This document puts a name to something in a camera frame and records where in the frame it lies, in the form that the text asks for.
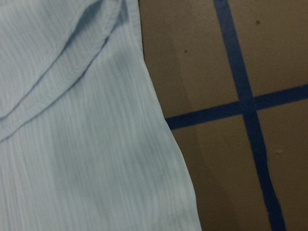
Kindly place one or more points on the light blue button shirt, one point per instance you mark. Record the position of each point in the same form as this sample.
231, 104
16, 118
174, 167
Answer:
84, 145

